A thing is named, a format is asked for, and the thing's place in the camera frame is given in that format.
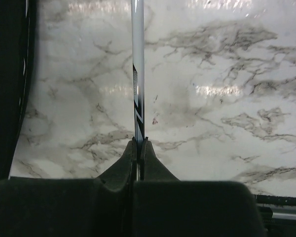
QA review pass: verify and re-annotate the black-handled badminton racket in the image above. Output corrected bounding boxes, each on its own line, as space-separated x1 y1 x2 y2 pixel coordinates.
131 0 145 180

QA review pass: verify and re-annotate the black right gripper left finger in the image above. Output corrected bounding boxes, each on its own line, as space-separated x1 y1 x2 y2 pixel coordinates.
0 141 137 237

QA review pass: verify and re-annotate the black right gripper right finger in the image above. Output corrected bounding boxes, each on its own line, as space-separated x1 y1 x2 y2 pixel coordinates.
132 140 265 237

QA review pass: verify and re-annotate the aluminium frame rail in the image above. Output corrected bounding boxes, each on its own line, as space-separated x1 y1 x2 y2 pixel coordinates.
254 195 296 237

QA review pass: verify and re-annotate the black sport racket bag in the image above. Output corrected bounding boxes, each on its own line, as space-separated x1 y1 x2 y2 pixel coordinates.
0 0 37 180

